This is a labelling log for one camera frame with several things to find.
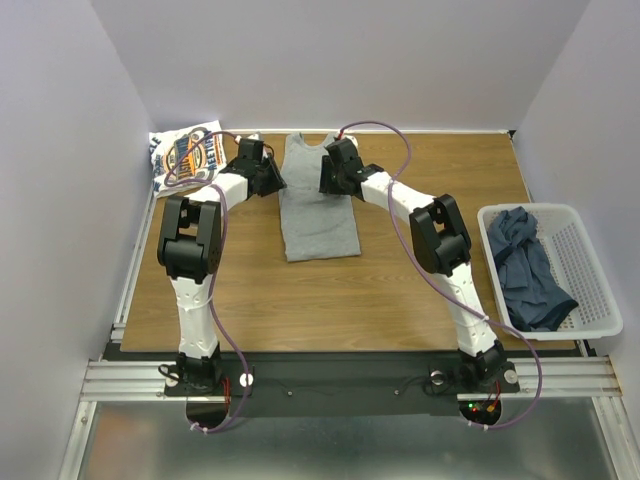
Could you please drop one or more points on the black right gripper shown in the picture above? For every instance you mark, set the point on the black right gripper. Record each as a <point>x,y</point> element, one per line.
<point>329,176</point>

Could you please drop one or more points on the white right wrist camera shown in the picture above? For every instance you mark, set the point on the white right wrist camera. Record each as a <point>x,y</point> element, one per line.
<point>346,135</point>

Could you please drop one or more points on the white plastic laundry basket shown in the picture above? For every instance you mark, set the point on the white plastic laundry basket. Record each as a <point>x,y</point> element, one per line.
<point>575,268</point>

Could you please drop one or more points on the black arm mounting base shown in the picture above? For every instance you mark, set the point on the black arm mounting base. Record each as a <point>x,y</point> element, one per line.
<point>344,384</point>

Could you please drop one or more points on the aluminium frame rail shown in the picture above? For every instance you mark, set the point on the aluminium frame rail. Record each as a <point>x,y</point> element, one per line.
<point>563,423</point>

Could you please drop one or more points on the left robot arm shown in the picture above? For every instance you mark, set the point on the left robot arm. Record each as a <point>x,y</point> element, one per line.
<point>190,247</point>

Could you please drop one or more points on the grey tank top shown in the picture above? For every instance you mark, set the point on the grey tank top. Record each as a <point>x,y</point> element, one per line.
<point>314,225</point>

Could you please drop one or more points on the navy blue tank top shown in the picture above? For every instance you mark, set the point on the navy blue tank top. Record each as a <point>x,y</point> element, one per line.
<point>534,300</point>

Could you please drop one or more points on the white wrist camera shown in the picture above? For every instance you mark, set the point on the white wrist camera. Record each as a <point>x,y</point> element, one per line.
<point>346,135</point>
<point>247,136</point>

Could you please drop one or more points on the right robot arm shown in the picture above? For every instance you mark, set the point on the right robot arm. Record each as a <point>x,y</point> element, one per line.
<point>440,249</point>

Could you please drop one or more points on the white printed tank top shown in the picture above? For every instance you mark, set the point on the white printed tank top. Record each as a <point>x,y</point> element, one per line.
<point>180,158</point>

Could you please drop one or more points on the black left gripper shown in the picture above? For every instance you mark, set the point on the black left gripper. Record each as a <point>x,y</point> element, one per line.
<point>277,183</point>

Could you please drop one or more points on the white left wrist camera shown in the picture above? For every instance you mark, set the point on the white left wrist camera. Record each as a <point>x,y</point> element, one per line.
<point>247,136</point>

